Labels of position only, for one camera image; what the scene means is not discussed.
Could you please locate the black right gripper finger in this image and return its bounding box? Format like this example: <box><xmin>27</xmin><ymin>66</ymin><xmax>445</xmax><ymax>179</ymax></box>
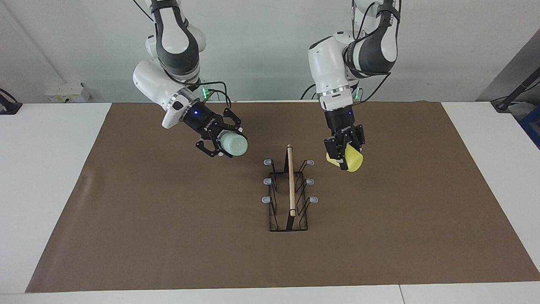
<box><xmin>195</xmin><ymin>139</ymin><xmax>232</xmax><ymax>159</ymax></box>
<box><xmin>220</xmin><ymin>109</ymin><xmax>243</xmax><ymax>133</ymax></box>

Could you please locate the brown table mat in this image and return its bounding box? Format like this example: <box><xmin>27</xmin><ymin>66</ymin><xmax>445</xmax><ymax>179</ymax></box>
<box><xmin>25</xmin><ymin>100</ymin><xmax>540</xmax><ymax>293</ymax></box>

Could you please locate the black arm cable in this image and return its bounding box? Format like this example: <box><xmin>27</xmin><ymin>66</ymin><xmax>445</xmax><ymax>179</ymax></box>
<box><xmin>343</xmin><ymin>0</ymin><xmax>394</xmax><ymax>104</ymax></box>
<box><xmin>132</xmin><ymin>0</ymin><xmax>232</xmax><ymax>109</ymax></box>

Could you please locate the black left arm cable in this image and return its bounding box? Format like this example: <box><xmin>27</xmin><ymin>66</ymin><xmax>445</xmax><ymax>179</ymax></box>
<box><xmin>343</xmin><ymin>0</ymin><xmax>394</xmax><ymax>104</ymax></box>

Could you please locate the yellow plastic cup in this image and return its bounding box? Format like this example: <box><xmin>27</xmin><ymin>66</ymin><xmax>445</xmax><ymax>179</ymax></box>
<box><xmin>326</xmin><ymin>146</ymin><xmax>364</xmax><ymax>173</ymax></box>

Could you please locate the pale green plastic cup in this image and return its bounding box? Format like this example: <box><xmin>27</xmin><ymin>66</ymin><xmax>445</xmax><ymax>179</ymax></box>
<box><xmin>217</xmin><ymin>130</ymin><xmax>248</xmax><ymax>157</ymax></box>

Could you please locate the grey partition panel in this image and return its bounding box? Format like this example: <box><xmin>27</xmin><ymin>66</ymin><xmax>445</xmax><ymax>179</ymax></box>
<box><xmin>477</xmin><ymin>30</ymin><xmax>540</xmax><ymax>102</ymax></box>

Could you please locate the black wire cup rack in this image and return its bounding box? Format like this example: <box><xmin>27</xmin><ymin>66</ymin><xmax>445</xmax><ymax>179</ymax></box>
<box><xmin>262</xmin><ymin>144</ymin><xmax>319</xmax><ymax>232</ymax></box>

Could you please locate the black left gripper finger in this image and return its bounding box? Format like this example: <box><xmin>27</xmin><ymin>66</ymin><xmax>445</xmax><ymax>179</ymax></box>
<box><xmin>324</xmin><ymin>136</ymin><xmax>348</xmax><ymax>171</ymax></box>
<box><xmin>348</xmin><ymin>126</ymin><xmax>365</xmax><ymax>150</ymax></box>

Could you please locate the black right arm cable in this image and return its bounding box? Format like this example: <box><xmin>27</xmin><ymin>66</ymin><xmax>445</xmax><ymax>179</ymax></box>
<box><xmin>132</xmin><ymin>0</ymin><xmax>232</xmax><ymax>109</ymax></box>

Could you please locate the blue box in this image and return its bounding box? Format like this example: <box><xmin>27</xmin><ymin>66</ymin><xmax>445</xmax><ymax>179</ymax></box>
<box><xmin>518</xmin><ymin>106</ymin><xmax>540</xmax><ymax>149</ymax></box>

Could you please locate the white power box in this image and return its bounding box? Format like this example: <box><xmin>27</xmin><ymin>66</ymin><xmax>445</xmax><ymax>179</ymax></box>
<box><xmin>44</xmin><ymin>81</ymin><xmax>91</xmax><ymax>103</ymax></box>

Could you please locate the black clamp mount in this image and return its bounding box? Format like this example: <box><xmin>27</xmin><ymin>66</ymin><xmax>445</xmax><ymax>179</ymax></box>
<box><xmin>0</xmin><ymin>88</ymin><xmax>22</xmax><ymax>115</ymax></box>

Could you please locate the black stand pole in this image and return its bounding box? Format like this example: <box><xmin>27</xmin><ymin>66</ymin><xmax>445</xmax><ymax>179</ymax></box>
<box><xmin>491</xmin><ymin>67</ymin><xmax>540</xmax><ymax>112</ymax></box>

